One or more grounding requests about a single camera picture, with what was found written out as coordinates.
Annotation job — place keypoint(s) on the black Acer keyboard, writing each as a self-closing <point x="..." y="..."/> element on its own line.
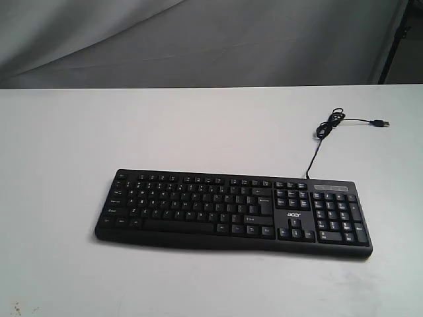
<point x="234" y="212"/>

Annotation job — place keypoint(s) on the grey backdrop cloth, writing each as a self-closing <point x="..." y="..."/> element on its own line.
<point x="175" y="44"/>

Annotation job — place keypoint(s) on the black metal stand pole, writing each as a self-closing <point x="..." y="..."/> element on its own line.
<point x="404" y="61"/>

